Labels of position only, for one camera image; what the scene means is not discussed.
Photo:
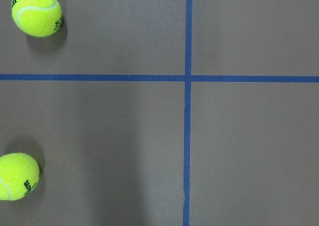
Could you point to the yellow tennis ball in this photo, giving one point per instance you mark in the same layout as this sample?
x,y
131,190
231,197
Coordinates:
x,y
19,175
38,18

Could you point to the blue tape grid line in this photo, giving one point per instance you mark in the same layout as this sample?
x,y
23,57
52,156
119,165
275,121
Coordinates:
x,y
187,112
159,78

